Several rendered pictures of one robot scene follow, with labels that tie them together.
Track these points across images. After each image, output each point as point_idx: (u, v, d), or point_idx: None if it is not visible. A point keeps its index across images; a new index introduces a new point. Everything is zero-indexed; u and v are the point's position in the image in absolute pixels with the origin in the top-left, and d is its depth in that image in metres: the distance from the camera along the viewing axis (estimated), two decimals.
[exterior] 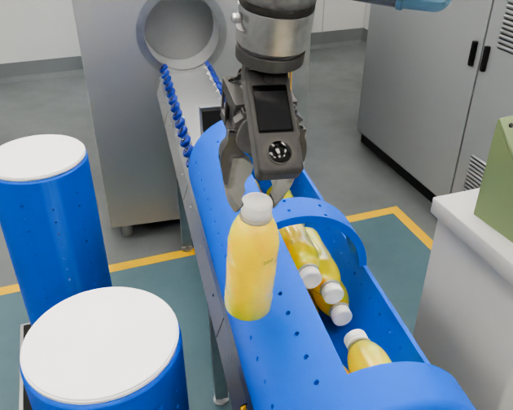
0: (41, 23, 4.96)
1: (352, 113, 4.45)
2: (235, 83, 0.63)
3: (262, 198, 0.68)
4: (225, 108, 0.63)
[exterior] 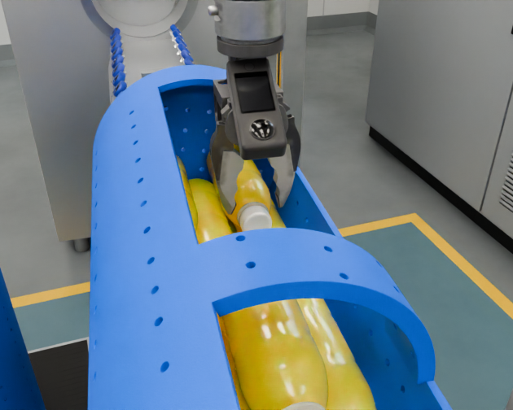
0: None
1: (359, 103, 3.85)
2: (225, 85, 0.66)
3: (263, 222, 0.68)
4: (217, 109, 0.65)
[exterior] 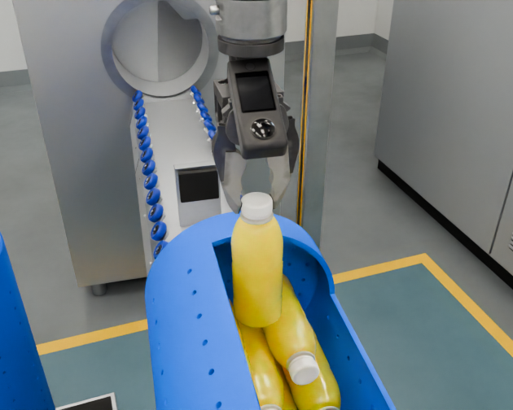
0: (15, 29, 4.41)
1: (367, 133, 3.90)
2: (225, 85, 0.66)
3: (311, 372, 0.73)
4: (217, 109, 0.65)
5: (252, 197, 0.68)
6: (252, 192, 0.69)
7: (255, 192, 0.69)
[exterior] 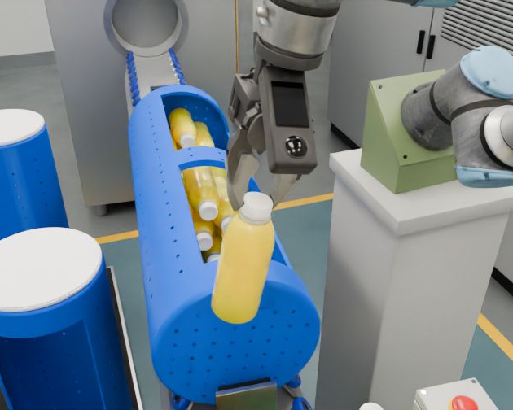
0: (28, 18, 5.15)
1: (326, 103, 4.64)
2: (247, 81, 0.64)
3: None
4: (235, 105, 0.63)
5: (186, 141, 1.43)
6: (187, 137, 1.43)
7: (188, 137, 1.43)
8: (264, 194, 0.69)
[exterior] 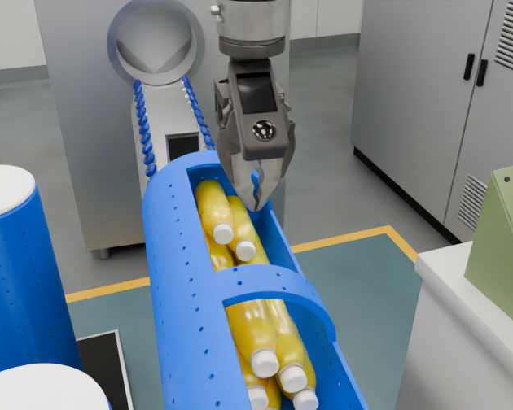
0: (24, 29, 4.79)
1: (346, 123, 4.28)
2: (226, 85, 0.65)
3: (250, 251, 1.11)
4: (218, 108, 0.65)
5: (221, 233, 1.07)
6: (223, 228, 1.07)
7: (224, 229, 1.07)
8: None
